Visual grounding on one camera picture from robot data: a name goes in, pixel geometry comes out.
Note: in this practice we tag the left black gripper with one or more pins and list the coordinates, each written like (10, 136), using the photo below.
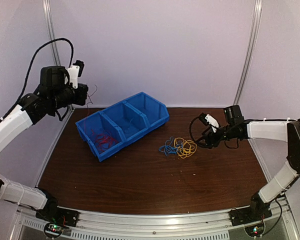
(83, 89)

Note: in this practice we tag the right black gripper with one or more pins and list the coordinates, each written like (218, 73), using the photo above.
(209, 136)

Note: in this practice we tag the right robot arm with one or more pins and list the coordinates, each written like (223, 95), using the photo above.
(238, 128)

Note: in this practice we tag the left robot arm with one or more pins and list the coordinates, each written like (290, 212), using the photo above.
(58, 88)

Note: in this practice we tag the blue three-compartment bin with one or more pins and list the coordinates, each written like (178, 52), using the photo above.
(109, 130)

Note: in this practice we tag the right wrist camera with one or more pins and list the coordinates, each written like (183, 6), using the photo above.
(208, 120)

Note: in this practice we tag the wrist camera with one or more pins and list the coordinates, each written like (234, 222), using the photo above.
(208, 120)
(73, 73)

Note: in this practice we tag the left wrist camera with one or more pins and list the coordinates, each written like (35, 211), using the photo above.
(73, 73)

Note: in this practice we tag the front aluminium rail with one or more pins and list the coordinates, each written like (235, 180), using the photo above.
(211, 225)

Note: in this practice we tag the left aluminium frame post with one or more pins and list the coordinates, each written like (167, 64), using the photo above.
(50, 30)

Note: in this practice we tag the aluminium frame post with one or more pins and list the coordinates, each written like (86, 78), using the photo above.
(50, 30)
(253, 36)

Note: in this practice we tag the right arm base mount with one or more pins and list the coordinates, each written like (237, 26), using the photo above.
(251, 217)

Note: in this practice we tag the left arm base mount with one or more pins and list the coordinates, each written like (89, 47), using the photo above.
(58, 219)

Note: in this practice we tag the right aluminium frame post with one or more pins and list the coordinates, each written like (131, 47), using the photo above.
(253, 36)

